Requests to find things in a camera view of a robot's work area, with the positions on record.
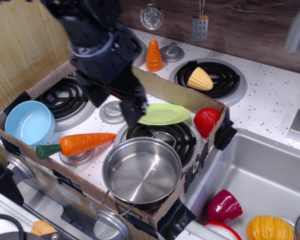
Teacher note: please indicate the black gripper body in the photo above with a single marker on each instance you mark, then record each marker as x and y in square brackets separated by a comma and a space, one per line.
[108, 65]

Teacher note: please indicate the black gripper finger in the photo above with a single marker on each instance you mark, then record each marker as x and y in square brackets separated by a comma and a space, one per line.
[96, 95]
[133, 108]

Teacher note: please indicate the orange toy carrot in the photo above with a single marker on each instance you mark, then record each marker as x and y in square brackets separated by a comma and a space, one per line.
[76, 144]

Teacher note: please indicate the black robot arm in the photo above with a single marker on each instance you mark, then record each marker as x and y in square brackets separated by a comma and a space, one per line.
[86, 22]

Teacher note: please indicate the light green plate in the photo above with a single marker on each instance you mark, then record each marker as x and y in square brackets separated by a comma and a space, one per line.
[162, 114]

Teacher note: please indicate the red rimmed white plate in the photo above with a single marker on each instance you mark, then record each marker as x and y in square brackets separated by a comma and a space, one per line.
[223, 230]

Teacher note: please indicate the grey stove knob centre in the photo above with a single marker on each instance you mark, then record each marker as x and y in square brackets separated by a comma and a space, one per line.
[111, 113]

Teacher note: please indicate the grey stove knob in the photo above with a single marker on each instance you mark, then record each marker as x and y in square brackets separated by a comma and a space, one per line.
[111, 113]
[172, 53]
[77, 160]

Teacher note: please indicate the front left stove burner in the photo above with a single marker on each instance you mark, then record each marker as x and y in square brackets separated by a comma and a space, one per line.
[68, 104]

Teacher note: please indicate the stove burner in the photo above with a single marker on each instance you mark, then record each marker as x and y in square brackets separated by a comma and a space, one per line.
[140, 51]
[229, 83]
[182, 136]
[68, 104]

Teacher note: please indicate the back left stove burner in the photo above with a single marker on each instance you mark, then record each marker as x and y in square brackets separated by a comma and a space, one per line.
[140, 51]

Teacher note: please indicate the orange toy cone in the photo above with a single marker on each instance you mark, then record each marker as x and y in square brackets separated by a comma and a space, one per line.
[154, 61]

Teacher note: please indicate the front right stove burner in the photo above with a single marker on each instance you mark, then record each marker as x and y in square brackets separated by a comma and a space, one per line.
[182, 136]

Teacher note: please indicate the hanging metal strainer spoon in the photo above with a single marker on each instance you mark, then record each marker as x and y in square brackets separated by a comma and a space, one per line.
[151, 16]

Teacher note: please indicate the stainless steel pot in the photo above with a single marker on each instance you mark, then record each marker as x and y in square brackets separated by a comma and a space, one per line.
[142, 171]

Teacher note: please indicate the grey stove knob front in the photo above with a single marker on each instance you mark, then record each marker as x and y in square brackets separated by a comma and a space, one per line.
[77, 160]

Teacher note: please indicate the grey stove knob back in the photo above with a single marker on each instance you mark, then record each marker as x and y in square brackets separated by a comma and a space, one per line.
[172, 53]

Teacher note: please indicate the light blue bowl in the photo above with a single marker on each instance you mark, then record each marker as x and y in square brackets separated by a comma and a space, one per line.
[30, 122]

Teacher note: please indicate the red toy strawberry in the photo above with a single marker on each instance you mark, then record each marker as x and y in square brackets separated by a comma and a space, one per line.
[205, 120]

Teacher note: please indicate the yellow toy corn cob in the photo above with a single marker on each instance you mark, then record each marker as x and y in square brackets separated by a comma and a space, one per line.
[200, 80]

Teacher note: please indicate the hanging metal spatula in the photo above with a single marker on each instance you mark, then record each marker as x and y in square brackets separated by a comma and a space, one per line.
[199, 24]

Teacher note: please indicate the back right stove burner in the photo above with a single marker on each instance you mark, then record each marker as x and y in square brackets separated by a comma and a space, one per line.
[229, 83]

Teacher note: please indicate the silver oven knob left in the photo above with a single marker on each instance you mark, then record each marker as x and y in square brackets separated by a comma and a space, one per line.
[20, 171]

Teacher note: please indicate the silver oven knob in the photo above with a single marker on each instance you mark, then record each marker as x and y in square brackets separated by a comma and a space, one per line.
[20, 171]
[109, 227]

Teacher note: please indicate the silver oven knob right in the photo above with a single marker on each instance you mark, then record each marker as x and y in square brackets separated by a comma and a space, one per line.
[109, 227]

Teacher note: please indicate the black device bottom left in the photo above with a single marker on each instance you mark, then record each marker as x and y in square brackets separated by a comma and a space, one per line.
[8, 187]

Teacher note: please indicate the dark red toy cup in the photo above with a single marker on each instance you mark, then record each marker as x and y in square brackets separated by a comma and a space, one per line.
[223, 208]

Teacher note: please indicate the orange toy piece bottom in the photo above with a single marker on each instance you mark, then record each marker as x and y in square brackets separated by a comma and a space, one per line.
[41, 228]

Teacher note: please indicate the metal sink basin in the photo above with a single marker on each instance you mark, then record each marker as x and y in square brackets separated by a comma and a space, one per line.
[262, 174]

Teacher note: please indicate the grey faucet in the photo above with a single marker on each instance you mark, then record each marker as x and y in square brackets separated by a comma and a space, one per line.
[292, 41]

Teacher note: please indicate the yellow toy pumpkin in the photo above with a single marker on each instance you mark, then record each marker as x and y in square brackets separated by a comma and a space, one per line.
[266, 227]

